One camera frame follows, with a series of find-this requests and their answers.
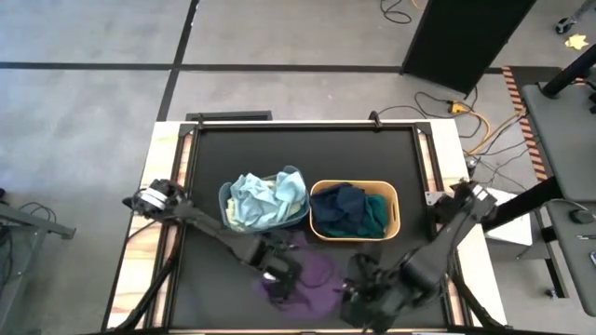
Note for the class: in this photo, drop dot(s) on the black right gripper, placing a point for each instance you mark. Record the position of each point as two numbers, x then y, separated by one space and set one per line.
375 293

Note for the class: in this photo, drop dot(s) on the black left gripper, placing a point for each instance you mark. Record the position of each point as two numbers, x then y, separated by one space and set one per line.
274 260

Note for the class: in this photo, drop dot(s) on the purple towel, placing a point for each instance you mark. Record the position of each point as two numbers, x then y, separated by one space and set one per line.
316 284

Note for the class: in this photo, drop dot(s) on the light blue towel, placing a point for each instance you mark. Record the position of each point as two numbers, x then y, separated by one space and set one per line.
253 200
291 191

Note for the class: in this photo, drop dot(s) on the navy blue towel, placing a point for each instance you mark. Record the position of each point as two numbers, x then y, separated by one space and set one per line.
342 205

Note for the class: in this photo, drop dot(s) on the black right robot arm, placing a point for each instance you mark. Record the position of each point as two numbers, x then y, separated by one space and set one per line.
447 242

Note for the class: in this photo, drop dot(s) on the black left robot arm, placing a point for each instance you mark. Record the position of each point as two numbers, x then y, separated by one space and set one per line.
209 228

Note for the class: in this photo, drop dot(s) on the yellow plastic basket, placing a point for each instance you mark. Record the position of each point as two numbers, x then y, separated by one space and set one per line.
396 205

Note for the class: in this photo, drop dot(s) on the blue plastic basket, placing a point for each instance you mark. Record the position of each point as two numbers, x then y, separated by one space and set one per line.
223 205

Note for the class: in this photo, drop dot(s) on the black table mat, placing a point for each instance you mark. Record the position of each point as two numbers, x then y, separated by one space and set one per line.
302 149

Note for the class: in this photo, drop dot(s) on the wooden table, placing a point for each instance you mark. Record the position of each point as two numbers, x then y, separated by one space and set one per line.
139 265

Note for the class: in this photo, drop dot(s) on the white box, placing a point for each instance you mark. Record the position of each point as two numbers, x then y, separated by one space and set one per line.
512 228

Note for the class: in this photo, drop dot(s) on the black computer mouse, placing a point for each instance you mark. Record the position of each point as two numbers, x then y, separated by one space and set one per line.
582 216

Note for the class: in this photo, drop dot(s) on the grey desk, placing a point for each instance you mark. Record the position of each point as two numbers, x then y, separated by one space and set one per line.
565 135

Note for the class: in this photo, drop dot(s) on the grey metal stand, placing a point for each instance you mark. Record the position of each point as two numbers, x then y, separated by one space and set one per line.
23 260

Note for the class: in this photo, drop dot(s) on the black cabinet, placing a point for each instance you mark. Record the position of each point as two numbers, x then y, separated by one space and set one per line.
461 37

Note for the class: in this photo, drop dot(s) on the black desk pole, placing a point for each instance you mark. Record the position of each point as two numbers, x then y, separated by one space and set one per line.
568 74

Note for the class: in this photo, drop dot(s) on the yellow paper star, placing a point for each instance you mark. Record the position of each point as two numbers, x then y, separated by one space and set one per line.
576 42

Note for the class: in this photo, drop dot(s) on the black caster wheel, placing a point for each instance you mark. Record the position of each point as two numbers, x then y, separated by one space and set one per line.
564 25

